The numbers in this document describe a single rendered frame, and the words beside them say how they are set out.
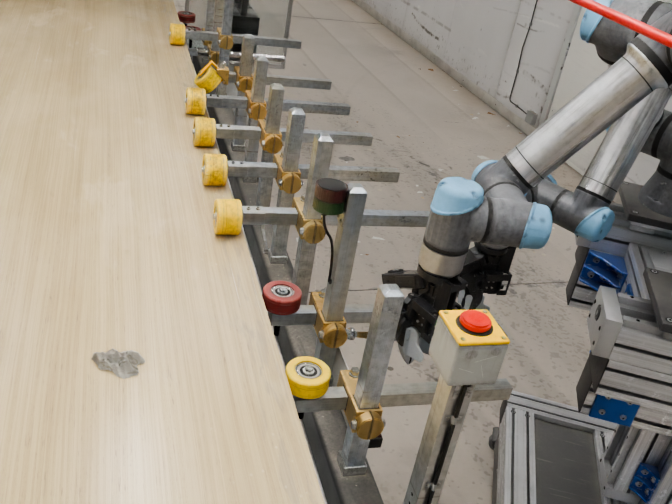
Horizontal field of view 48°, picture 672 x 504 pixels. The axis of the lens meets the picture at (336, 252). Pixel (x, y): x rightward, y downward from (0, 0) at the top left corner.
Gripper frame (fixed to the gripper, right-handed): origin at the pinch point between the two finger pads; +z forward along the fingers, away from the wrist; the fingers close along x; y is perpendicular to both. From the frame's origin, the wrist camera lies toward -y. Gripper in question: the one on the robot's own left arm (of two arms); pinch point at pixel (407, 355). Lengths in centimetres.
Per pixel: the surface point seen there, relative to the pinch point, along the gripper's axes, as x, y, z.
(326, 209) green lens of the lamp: -7.0, -21.6, -20.1
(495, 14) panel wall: 380, -340, 26
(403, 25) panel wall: 430, -500, 79
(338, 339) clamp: -1.4, -17.7, 8.4
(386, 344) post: -9.2, 3.2, -7.4
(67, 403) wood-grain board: -56, -15, 3
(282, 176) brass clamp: 14, -67, -3
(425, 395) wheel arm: 3.9, 3.4, 8.3
